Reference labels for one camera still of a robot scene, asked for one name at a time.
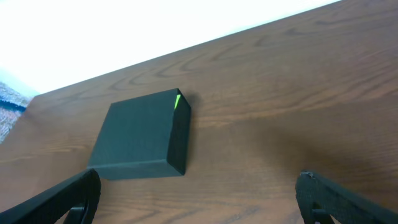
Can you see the black gift box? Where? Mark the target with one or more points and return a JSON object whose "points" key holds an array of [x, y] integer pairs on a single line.
{"points": [[143, 137]]}

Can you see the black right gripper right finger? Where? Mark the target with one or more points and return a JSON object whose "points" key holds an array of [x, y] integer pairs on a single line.
{"points": [[321, 200]]}

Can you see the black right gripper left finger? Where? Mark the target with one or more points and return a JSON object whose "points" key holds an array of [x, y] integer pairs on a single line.
{"points": [[76, 197]]}

